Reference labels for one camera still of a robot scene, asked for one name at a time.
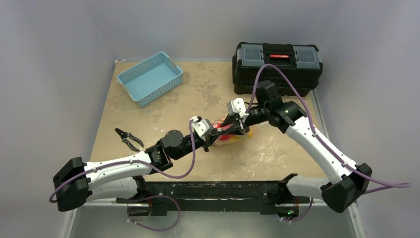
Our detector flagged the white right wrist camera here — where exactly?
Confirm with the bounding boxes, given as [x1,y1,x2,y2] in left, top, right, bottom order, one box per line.
[227,98,249,119]

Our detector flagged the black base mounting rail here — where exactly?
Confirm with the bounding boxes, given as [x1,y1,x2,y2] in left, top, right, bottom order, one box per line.
[116,180,310,217]

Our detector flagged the polka dot zip top bag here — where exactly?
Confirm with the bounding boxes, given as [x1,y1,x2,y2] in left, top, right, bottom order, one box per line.
[213,128,255,146]

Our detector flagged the light blue perforated basket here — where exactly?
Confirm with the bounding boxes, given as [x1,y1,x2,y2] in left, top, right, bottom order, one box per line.
[116,52,183,108]

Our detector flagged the black plastic toolbox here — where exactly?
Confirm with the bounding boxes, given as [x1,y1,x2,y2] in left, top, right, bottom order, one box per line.
[232,42,323,97]

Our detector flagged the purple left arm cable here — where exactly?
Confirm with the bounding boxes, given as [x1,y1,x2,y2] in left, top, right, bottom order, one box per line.
[49,119,198,204]

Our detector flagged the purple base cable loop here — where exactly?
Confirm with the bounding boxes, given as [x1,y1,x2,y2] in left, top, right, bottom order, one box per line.
[127,194,181,232]

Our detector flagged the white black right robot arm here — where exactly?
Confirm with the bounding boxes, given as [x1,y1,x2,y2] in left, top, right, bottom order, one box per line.
[221,80,372,213]

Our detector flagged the black handled pliers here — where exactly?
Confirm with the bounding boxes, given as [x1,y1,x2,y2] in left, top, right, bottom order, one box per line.
[114,128,144,152]

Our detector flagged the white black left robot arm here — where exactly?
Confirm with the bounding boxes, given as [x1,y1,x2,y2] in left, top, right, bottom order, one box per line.
[49,124,228,212]

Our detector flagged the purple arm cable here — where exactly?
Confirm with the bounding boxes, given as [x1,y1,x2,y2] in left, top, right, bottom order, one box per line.
[246,63,412,195]
[49,119,198,204]

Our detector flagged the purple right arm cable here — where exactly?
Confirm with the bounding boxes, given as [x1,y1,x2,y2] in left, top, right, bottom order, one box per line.
[246,63,412,195]

